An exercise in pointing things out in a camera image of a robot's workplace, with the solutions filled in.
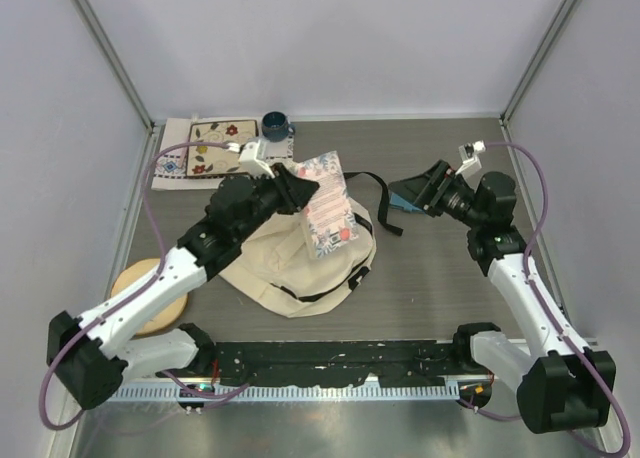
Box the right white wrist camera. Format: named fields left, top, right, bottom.
left=456, top=141, right=486, bottom=179

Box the white patterned placemat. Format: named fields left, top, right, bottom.
left=151, top=116, right=295, bottom=192

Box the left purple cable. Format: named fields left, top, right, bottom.
left=39, top=138, right=251, bottom=432

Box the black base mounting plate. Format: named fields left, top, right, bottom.
left=154, top=338, right=494, bottom=387

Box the purple cable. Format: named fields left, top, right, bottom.
left=39, top=138, right=251, bottom=432
left=457, top=141, right=632, bottom=454

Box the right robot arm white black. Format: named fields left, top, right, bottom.
left=389, top=161, right=616, bottom=434

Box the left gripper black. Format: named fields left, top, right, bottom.
left=234, top=162, right=318, bottom=243

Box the cream canvas backpack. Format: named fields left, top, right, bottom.
left=220, top=200, right=377, bottom=318

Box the dark blue ceramic mug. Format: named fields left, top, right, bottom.
left=261, top=111, right=295, bottom=142

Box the slotted grey cable duct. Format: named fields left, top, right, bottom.
left=108, top=379, right=460, bottom=403

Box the round wooden bird coaster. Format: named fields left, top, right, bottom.
left=110, top=258, right=189, bottom=338

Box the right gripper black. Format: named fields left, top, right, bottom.
left=388, top=160, right=485, bottom=229

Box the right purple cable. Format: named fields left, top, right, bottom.
left=457, top=141, right=632, bottom=454

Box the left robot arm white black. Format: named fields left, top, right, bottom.
left=46, top=163, right=319, bottom=410

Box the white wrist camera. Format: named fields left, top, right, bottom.
left=226, top=138, right=275, bottom=179
left=456, top=141, right=486, bottom=179

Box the floral pastel notebook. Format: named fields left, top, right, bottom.
left=292, top=151, right=358, bottom=259

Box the floral square ceramic plate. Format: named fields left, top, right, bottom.
left=184, top=119, right=260, bottom=179

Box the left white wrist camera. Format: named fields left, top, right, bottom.
left=226, top=138, right=275, bottom=179

